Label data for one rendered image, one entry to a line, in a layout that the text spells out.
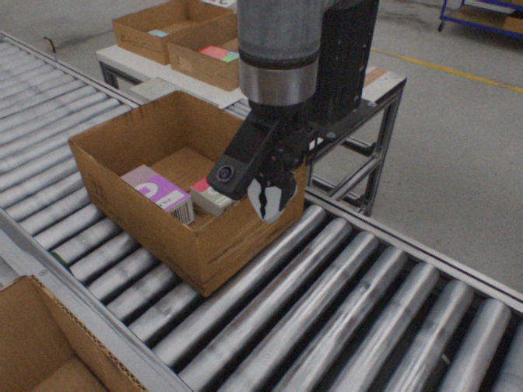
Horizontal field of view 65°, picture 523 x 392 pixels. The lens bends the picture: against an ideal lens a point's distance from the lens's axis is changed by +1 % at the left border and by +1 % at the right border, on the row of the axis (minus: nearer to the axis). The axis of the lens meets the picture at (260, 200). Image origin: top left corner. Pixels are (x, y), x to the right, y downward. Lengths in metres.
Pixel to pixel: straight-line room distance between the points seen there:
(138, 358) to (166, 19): 1.57
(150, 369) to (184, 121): 0.67
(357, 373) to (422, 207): 1.54
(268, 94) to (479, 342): 0.55
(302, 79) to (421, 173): 1.96
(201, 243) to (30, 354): 0.27
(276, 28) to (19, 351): 0.43
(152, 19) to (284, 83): 1.45
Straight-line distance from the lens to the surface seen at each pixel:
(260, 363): 0.69
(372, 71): 1.55
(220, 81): 1.37
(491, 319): 0.83
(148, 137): 1.01
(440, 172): 2.42
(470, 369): 0.76
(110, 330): 0.59
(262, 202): 0.59
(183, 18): 1.98
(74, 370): 0.58
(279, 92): 0.45
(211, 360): 0.70
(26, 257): 0.73
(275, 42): 0.43
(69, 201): 1.03
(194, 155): 1.07
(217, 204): 0.85
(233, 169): 0.47
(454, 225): 2.12
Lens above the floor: 1.37
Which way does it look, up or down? 42 degrees down
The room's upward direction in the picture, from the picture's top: straight up
